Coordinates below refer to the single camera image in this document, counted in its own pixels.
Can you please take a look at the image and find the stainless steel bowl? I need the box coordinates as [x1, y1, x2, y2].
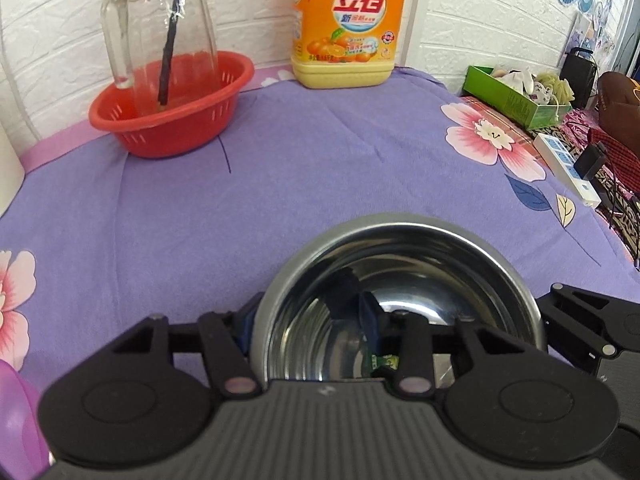
[250, 212, 547, 384]

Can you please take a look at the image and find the purple plastic bowl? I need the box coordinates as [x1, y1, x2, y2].
[0, 361, 49, 479]

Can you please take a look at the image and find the red black woven cloth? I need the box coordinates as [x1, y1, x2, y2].
[588, 128, 640, 194]

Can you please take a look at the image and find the purple floral tablecloth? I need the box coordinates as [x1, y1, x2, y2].
[1, 68, 639, 389]

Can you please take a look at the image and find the white power strip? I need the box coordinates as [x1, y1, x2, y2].
[533, 133, 601, 209]

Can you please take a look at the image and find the brown bag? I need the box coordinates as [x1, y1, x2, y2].
[598, 72, 640, 156]

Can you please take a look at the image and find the white thermos jug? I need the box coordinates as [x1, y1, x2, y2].
[0, 128, 25, 216]

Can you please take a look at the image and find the black speaker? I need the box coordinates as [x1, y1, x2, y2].
[560, 47, 598, 110]

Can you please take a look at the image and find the green box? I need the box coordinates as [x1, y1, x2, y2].
[462, 65, 573, 130]

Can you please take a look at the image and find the red plastic basket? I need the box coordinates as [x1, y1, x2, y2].
[88, 51, 255, 159]

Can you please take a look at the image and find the black stirring stick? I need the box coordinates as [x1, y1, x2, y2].
[157, 0, 182, 108]

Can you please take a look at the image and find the glass pitcher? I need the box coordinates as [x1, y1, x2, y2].
[101, 0, 218, 89]

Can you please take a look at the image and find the yellow dish soap bottle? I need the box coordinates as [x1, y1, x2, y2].
[291, 0, 405, 89]

